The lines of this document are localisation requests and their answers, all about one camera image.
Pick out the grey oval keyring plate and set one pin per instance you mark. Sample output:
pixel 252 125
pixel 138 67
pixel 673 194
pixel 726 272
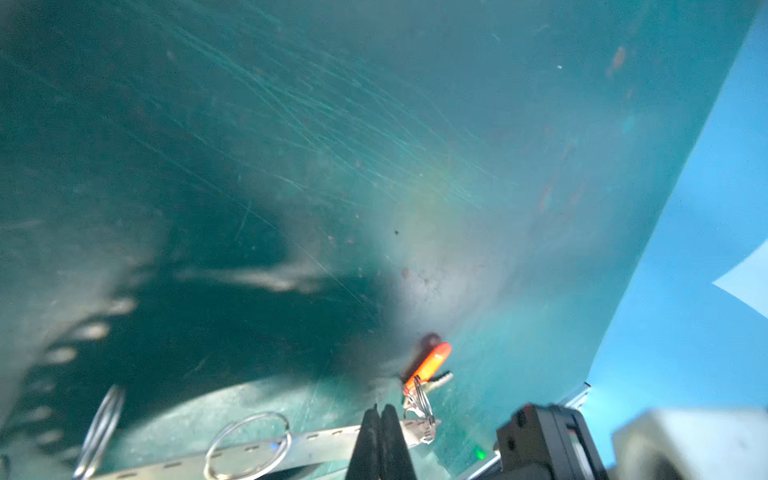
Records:
pixel 255 459

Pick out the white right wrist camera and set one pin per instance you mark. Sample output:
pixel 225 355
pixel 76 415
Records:
pixel 692 444

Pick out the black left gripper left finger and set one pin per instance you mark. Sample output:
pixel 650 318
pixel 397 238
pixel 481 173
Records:
pixel 365 460

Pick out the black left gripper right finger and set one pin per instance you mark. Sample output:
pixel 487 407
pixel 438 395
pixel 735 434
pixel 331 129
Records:
pixel 394 459

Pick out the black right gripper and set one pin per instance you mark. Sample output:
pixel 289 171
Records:
pixel 546 444

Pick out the red key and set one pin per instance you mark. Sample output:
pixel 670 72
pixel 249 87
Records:
pixel 429 363

